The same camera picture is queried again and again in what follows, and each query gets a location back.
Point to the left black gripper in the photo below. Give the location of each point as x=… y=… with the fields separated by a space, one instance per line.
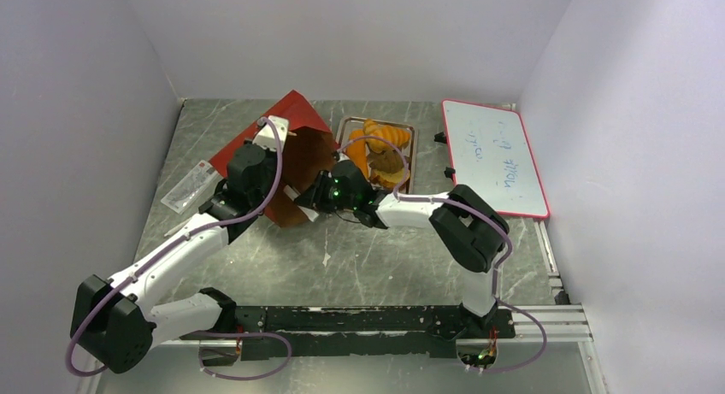
x=274 y=159

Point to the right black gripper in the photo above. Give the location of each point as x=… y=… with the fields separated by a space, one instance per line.
x=309 y=196

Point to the red paper bag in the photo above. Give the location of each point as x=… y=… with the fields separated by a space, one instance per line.
x=308 y=151

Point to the long orange fake baguette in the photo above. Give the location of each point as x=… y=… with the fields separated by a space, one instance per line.
x=356 y=151

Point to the silver metal tray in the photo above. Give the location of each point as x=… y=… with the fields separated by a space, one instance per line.
x=408 y=153

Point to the dark fake bread loaf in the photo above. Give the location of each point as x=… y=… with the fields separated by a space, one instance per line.
x=388 y=161

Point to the orange fake croissant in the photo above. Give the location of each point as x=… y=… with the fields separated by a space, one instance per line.
x=380 y=137

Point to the pale fake bread slice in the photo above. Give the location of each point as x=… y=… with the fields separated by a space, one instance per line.
x=389 y=180

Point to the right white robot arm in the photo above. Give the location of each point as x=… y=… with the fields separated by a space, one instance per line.
x=475 y=235

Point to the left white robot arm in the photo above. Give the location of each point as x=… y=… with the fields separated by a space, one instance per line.
x=117 y=321

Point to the clear plastic packet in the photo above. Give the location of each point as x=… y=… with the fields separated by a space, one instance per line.
x=187 y=190

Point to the white stick on table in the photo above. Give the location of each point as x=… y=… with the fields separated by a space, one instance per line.
x=176 y=228

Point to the black whiteboard clip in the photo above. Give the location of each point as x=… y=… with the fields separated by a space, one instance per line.
x=450 y=173
x=440 y=137

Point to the pink framed whiteboard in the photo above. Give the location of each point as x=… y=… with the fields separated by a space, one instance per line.
x=490 y=153

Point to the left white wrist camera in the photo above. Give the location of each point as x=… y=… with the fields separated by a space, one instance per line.
x=272 y=133

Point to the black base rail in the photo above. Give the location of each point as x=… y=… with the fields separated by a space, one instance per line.
x=432 y=330

